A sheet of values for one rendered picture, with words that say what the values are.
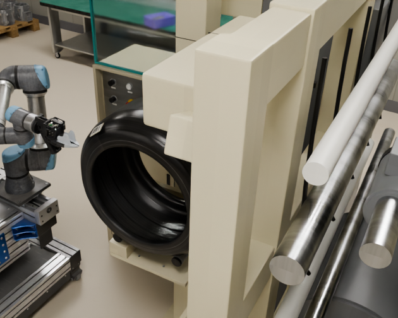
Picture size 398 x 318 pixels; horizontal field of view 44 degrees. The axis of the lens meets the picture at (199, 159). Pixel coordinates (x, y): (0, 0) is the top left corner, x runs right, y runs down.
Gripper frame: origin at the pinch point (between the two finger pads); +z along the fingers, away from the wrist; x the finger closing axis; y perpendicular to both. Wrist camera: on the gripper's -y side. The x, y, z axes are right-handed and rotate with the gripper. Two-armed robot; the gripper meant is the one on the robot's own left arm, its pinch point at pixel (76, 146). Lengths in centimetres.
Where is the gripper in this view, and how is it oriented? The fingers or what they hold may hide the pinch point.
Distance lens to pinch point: 204.3
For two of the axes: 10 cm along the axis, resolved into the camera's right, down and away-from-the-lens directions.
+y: 1.4, -8.1, -5.7
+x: 4.6, -4.6, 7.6
